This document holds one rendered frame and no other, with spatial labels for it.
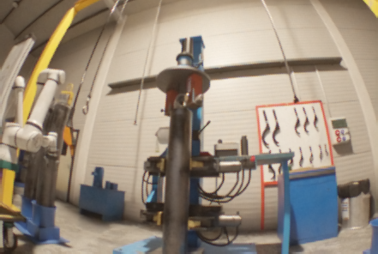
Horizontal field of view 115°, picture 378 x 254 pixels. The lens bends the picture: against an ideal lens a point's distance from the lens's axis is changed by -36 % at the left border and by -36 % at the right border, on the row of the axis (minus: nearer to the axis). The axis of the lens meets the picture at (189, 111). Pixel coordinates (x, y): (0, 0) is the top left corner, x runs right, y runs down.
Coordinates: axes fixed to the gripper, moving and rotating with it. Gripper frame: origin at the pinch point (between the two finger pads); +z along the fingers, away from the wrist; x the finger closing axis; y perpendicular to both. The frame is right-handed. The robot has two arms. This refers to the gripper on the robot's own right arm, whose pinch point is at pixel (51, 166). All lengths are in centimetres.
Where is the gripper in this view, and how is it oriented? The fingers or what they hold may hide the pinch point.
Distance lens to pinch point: 200.0
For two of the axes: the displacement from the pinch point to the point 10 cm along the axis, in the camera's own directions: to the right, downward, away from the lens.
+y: -0.3, -0.1, -10.0
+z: -1.5, 9.9, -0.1
